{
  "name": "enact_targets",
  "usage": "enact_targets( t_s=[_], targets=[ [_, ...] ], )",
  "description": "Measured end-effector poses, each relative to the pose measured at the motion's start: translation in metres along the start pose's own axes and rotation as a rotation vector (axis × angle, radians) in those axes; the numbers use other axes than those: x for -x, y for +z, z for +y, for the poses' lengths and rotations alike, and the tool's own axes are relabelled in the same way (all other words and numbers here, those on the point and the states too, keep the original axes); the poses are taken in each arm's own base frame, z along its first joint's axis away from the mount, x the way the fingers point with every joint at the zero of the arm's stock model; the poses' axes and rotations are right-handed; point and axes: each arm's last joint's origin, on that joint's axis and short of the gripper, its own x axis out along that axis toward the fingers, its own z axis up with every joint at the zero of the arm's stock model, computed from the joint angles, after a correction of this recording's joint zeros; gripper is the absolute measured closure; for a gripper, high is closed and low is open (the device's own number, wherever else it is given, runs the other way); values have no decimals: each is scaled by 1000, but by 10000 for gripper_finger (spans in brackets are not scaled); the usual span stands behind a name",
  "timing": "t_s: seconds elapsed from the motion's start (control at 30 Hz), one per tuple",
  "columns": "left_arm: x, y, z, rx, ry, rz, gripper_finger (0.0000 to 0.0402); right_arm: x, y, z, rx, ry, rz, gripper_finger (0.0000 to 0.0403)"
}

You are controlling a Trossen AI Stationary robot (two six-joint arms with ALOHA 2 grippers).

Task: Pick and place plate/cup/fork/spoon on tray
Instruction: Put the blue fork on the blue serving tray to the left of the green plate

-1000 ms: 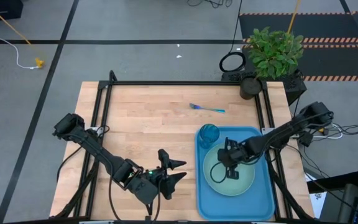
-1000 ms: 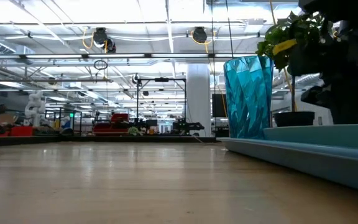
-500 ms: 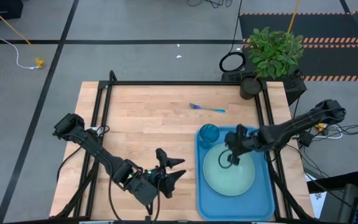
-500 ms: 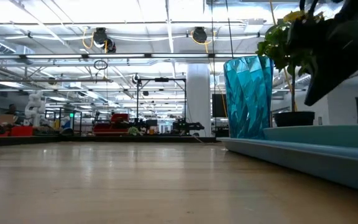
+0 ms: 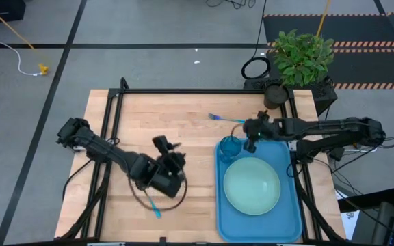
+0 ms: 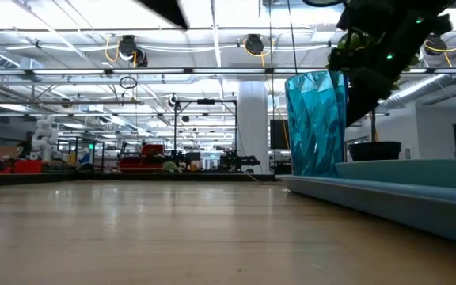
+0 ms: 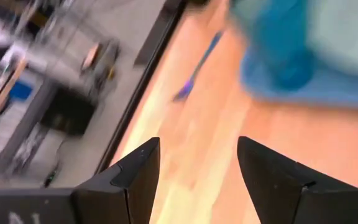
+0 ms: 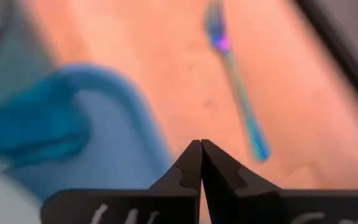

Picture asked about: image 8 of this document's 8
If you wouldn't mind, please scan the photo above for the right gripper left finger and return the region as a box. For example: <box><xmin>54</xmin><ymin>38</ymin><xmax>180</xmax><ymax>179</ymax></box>
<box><xmin>40</xmin><ymin>139</ymin><xmax>202</xmax><ymax>224</ymax></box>

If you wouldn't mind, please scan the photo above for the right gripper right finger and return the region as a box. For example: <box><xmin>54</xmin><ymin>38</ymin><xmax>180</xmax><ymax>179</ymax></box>
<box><xmin>202</xmin><ymin>139</ymin><xmax>358</xmax><ymax>224</ymax></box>

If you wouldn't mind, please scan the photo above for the teal faceted cup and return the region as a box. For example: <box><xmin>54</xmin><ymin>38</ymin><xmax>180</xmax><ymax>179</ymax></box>
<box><xmin>0</xmin><ymin>73</ymin><xmax>92</xmax><ymax>166</ymax></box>

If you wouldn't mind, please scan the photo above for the black table edge rail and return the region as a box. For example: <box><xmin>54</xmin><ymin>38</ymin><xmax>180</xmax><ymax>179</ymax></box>
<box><xmin>293</xmin><ymin>0</ymin><xmax>358</xmax><ymax>118</ymax></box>

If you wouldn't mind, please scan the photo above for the iridescent metal fork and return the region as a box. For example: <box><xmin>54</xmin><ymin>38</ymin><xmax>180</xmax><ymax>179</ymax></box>
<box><xmin>203</xmin><ymin>0</ymin><xmax>273</xmax><ymax>162</ymax></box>

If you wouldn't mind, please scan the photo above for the blue plastic tray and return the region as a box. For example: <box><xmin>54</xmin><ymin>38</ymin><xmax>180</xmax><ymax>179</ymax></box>
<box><xmin>7</xmin><ymin>62</ymin><xmax>175</xmax><ymax>202</ymax></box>

